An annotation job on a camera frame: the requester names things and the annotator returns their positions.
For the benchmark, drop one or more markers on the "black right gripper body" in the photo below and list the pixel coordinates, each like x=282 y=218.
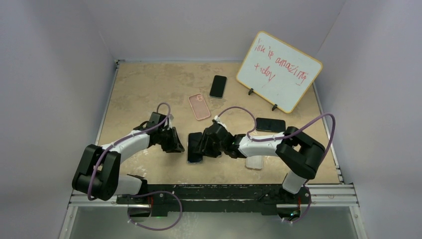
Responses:
x=211 y=149

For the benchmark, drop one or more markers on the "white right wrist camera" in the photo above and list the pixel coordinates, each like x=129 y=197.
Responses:
x=217 y=119

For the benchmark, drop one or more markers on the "pink phone case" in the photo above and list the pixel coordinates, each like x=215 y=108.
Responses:
x=199 y=107

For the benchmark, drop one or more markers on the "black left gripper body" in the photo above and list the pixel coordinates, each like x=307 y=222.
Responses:
x=166 y=139

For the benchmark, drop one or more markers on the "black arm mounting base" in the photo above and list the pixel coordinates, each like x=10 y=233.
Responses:
x=266 y=199

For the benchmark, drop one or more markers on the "yellow framed whiteboard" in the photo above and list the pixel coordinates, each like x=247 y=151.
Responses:
x=278 y=72

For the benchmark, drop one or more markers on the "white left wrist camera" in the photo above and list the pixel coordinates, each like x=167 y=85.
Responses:
x=168 y=122

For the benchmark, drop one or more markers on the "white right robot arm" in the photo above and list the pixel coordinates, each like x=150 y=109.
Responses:
x=301 y=153

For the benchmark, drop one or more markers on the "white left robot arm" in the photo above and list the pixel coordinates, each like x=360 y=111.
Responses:
x=97 y=174

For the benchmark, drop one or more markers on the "black phone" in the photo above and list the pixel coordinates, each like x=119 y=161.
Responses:
x=270 y=125
x=218 y=86
x=193 y=141

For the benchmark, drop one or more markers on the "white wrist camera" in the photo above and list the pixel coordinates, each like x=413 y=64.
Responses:
x=217 y=119
x=168 y=122

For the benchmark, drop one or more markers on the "frosted clear phone case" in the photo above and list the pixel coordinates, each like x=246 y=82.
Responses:
x=254 y=162

